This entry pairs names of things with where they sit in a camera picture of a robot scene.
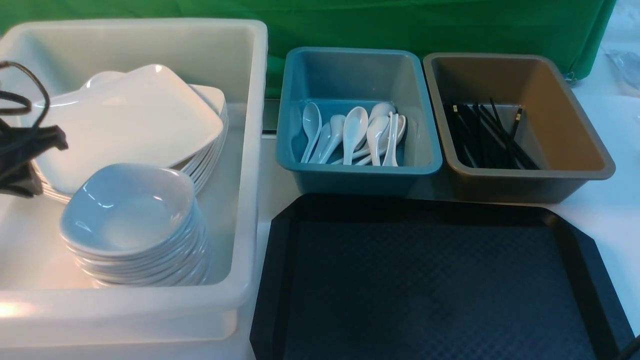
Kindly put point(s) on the large white plastic tub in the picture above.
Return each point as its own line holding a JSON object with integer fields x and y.
{"x": 46, "y": 301}

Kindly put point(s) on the brown plastic bin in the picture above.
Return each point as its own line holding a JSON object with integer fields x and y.
{"x": 557, "y": 132}

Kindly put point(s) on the stack of white square plates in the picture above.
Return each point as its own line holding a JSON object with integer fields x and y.
{"x": 198, "y": 166}

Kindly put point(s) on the stack of white small bowls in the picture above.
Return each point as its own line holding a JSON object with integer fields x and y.
{"x": 183, "y": 259}

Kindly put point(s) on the teal plastic bin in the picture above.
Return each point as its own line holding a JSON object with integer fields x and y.
{"x": 337, "y": 80}

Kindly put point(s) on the black serving tray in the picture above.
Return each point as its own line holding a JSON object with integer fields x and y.
{"x": 349, "y": 277}

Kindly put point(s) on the bundle of black chopsticks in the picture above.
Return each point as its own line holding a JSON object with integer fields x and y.
{"x": 485, "y": 135}

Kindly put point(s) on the green backdrop cloth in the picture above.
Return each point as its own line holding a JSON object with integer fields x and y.
{"x": 568, "y": 32}

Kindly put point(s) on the top white small bowl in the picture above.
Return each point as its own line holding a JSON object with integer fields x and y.
{"x": 125, "y": 209}

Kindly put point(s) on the white ceramic spoon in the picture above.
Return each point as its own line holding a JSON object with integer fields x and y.
{"x": 328, "y": 133}
{"x": 396, "y": 129}
{"x": 311, "y": 126}
{"x": 374, "y": 133}
{"x": 355, "y": 127}

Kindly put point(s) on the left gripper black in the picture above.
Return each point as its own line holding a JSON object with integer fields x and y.
{"x": 17, "y": 173}

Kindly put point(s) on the clear plastic bag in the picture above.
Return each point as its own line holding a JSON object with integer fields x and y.
{"x": 627, "y": 65}

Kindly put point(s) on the large white rice plate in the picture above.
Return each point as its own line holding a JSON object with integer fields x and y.
{"x": 146, "y": 116}

